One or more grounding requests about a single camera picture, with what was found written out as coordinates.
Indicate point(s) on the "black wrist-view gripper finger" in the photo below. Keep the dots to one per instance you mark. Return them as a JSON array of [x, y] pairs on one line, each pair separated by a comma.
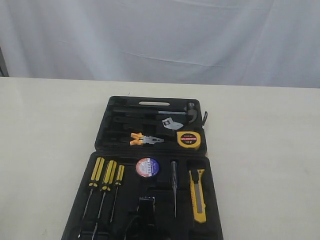
[[154, 230], [136, 227]]

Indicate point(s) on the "black electrical tape roll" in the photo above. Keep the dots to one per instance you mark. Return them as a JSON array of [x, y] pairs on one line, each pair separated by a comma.
[[147, 167]]

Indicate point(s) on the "yellow utility knife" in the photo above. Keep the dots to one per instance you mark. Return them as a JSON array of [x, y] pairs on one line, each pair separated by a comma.
[[197, 195]]

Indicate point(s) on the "black plastic tool case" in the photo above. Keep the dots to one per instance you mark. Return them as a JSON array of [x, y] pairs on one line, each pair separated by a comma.
[[181, 227]]

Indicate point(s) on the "orange black combination pliers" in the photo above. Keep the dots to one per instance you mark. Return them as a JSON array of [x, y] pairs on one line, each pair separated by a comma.
[[131, 139]]

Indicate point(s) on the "yellow 2m tape measure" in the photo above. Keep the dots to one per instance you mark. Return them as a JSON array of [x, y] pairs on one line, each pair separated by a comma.
[[194, 139]]

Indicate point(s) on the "small yellow black screwdriver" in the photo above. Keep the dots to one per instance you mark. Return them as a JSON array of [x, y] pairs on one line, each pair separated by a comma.
[[117, 184]]

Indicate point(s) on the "middle yellow black screwdriver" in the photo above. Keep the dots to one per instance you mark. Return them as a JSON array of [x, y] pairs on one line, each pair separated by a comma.
[[106, 187]]

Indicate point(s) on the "large yellow black screwdriver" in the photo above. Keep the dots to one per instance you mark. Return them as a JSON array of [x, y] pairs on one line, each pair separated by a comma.
[[92, 185]]

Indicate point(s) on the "white backdrop curtain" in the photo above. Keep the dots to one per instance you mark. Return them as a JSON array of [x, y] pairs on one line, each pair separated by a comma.
[[228, 42]]

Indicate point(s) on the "clear handle tester screwdriver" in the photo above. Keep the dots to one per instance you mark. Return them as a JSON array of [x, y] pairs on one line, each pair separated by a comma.
[[174, 183]]

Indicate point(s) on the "adjustable wrench black handle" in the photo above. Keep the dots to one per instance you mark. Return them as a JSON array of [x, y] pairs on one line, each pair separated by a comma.
[[167, 123]]

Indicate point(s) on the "claw hammer black handle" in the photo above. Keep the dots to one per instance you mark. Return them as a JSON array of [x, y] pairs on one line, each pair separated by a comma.
[[191, 113]]

